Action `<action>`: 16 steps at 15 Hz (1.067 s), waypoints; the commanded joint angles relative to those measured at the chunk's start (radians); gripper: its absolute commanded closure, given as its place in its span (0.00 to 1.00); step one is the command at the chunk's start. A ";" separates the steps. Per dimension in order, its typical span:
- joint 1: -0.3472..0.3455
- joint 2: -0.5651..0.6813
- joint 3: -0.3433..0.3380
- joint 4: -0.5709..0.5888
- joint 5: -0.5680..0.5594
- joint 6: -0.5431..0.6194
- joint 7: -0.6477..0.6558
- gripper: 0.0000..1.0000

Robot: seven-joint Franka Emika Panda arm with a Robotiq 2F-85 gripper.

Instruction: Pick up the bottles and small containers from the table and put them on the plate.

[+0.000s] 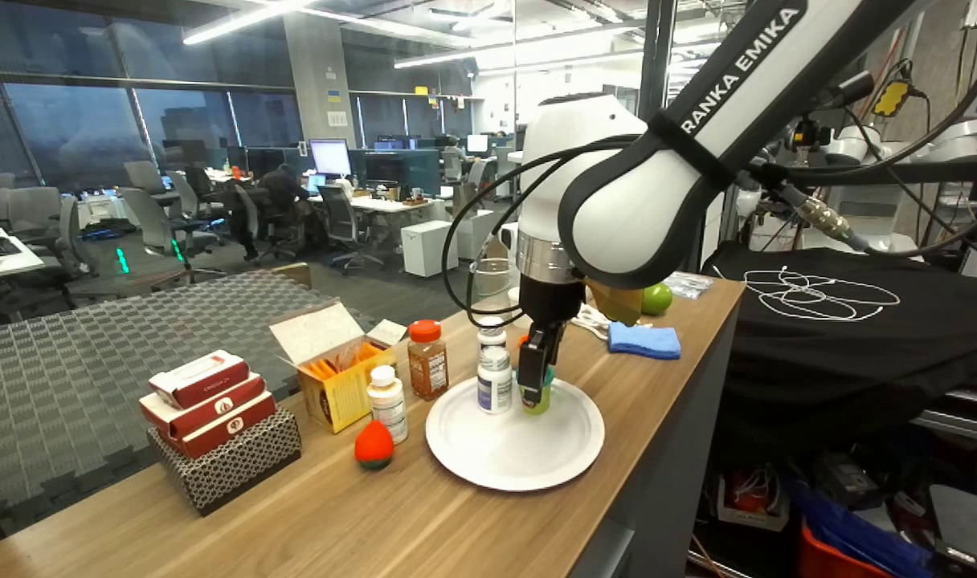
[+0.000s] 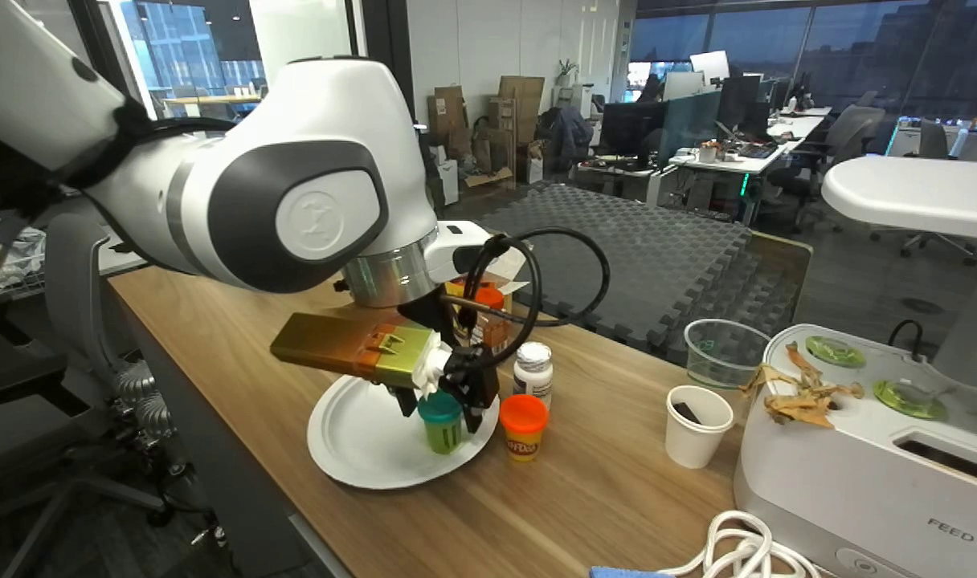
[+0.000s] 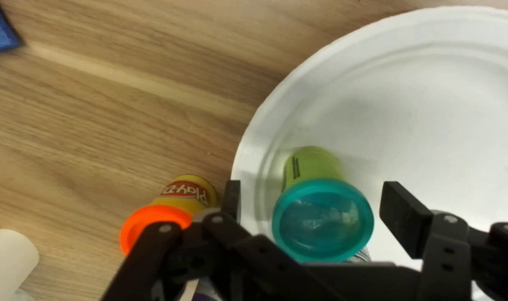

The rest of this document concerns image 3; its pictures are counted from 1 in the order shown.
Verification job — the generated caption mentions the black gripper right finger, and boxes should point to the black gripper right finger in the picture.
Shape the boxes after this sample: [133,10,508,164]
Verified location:
[377,180,508,301]

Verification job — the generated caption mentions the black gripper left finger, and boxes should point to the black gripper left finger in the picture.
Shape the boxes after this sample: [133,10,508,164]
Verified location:
[100,179,317,301]

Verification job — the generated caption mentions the green tub teal lid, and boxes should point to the green tub teal lid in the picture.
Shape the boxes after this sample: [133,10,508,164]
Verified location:
[270,145,375,264]

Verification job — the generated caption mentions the white paper plate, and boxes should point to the white paper plate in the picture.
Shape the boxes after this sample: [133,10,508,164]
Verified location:
[228,5,508,301]

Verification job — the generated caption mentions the yellow tub orange lid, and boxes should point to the yellow tub orange lid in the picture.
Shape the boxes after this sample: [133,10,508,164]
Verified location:
[118,174,220,257]

